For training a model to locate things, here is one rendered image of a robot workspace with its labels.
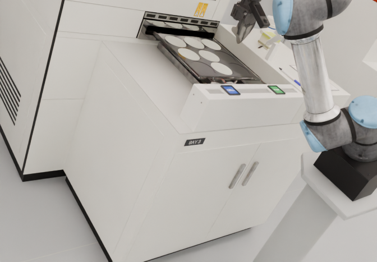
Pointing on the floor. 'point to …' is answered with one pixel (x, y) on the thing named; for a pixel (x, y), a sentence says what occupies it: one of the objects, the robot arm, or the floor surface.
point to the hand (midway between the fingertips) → (240, 41)
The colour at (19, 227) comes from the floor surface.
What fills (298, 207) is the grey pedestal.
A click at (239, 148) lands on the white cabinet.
